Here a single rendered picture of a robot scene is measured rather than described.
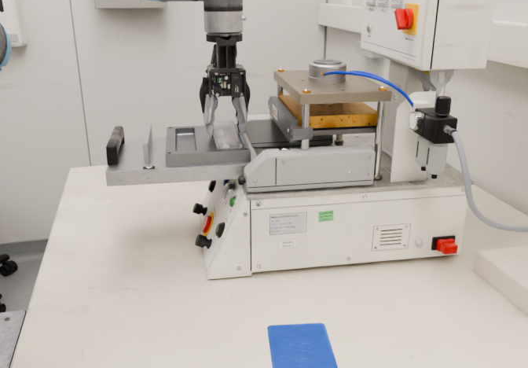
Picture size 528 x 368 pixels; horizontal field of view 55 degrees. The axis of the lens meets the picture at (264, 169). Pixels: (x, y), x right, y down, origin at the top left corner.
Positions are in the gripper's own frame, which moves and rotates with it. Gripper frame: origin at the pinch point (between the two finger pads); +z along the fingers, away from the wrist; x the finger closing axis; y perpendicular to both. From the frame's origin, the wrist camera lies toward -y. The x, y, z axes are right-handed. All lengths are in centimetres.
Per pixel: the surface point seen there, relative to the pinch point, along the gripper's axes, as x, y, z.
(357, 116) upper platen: 25.4, 10.4, -4.5
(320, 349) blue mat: 10.8, 40.0, 25.6
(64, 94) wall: -62, -140, 20
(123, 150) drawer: -21.5, -1.6, 4.0
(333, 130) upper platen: 20.5, 10.3, -2.0
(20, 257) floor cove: -93, -136, 101
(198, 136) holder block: -5.8, -1.1, 1.5
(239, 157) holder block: 1.6, 10.1, 2.8
